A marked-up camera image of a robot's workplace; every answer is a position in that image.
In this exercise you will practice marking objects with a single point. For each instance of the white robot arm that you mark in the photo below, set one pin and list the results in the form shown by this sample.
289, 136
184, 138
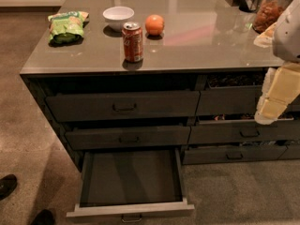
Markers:
286, 38

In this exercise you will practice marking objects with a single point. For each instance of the red coke can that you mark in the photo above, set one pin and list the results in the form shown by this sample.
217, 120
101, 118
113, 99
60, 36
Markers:
132, 34

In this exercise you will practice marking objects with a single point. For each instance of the middle left drawer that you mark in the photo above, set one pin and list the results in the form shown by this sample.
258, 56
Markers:
104, 138

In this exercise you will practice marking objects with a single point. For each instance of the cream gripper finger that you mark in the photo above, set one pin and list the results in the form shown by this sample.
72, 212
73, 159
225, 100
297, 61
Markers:
286, 86
266, 107

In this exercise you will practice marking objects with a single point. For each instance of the black shoe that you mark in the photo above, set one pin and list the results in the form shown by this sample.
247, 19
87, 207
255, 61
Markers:
7, 185
44, 217

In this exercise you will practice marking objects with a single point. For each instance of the top right drawer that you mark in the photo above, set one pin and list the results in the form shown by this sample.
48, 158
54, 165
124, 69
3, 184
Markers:
230, 93

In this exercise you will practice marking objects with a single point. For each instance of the bottom right drawer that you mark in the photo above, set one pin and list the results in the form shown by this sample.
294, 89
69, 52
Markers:
229, 154

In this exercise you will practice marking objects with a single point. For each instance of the white bowl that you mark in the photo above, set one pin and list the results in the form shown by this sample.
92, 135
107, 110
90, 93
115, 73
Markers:
116, 17

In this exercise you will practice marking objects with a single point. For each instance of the grey drawer cabinet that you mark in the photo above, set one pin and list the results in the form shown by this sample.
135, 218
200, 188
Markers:
200, 37

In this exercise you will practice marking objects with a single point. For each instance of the open bottom left drawer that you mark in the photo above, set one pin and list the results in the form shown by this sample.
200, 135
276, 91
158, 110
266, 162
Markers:
131, 185

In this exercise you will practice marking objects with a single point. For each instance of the orange fruit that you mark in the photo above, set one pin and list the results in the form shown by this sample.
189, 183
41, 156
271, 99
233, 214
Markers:
154, 25

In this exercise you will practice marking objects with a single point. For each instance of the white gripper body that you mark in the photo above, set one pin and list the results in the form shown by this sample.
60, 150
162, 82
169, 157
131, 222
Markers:
288, 35

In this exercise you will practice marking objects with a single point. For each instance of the top left drawer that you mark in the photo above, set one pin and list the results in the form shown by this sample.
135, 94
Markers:
93, 107

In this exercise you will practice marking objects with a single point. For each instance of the green chip bag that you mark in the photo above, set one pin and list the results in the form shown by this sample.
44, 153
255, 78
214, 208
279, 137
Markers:
66, 27

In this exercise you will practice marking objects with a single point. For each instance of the black shoe upper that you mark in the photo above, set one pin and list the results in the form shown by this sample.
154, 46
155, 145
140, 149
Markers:
7, 185

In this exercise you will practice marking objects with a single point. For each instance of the black shoe lower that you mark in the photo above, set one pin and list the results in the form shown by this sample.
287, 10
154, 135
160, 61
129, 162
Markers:
44, 217

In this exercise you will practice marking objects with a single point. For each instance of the middle right drawer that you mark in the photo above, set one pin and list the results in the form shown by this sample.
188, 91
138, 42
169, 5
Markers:
209, 130

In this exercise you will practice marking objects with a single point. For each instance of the glass jar of snacks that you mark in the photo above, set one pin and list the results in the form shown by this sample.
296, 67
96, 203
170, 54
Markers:
268, 13

